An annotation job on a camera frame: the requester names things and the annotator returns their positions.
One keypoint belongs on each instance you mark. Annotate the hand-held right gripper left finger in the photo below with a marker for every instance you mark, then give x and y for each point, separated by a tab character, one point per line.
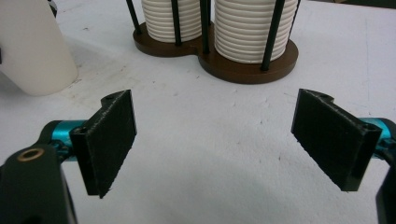
106	140

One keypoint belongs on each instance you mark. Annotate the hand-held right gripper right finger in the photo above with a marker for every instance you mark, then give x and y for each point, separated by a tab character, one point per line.
333	140

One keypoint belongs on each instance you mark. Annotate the white plastic container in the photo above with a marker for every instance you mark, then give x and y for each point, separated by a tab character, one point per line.
31	46

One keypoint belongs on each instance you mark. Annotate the brown cup holder black rods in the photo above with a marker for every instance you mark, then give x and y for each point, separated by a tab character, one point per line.
249	74

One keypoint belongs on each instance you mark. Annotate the short stack of white cups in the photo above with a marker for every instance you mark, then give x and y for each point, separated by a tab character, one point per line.
158	21

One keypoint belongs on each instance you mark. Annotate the tall stack of white cups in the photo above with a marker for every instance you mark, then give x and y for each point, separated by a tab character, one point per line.
243	31

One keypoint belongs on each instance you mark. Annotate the white foam mat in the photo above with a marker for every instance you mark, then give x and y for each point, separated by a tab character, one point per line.
202	140

